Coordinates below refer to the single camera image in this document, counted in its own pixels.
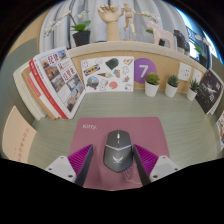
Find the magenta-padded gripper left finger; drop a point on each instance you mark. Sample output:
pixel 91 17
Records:
pixel 61 166

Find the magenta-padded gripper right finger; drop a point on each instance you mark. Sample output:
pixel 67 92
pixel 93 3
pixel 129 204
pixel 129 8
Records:
pixel 165 165

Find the grey and black computer mouse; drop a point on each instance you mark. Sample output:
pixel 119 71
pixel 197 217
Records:
pixel 117 153

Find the dusky pink mouse pad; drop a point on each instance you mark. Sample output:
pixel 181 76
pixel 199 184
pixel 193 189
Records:
pixel 146 133

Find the beige board with red text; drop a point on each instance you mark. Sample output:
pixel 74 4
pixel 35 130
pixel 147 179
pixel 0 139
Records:
pixel 18 136

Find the tan brown book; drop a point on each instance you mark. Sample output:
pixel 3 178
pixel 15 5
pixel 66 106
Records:
pixel 35 96

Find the small plant in white pot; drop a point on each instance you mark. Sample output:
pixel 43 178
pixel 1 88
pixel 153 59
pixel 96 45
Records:
pixel 151 89
pixel 171 90
pixel 191 94

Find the black cover book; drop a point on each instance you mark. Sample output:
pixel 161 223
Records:
pixel 208 91

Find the red-edged book with photo cover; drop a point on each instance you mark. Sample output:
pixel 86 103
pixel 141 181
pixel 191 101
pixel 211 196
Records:
pixel 61 80

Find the white books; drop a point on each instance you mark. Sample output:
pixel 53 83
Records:
pixel 23 88

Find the purple round number sign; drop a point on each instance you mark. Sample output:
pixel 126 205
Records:
pixel 144 68

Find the white sticker sheet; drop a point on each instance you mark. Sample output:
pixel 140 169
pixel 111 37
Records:
pixel 106 74

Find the green desk partition panel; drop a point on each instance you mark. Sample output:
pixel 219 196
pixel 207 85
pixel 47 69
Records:
pixel 218 68
pixel 13 63

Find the white orchid in black pot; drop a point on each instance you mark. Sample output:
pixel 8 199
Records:
pixel 203 60
pixel 81 37
pixel 150 15

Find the black wooden horse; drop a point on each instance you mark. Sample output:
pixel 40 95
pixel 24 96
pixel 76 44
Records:
pixel 181 40

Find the pink wooden horse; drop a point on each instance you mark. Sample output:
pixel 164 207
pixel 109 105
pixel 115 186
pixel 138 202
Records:
pixel 161 33

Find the window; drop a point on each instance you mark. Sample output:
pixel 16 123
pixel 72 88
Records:
pixel 191 25

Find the light grey curtain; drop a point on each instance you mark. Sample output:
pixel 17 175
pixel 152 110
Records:
pixel 93 23

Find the wooden hand model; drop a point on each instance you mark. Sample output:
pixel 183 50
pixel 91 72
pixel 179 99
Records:
pixel 111 20

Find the white wall socket plate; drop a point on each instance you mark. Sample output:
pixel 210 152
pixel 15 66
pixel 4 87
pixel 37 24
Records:
pixel 197 75
pixel 185 71

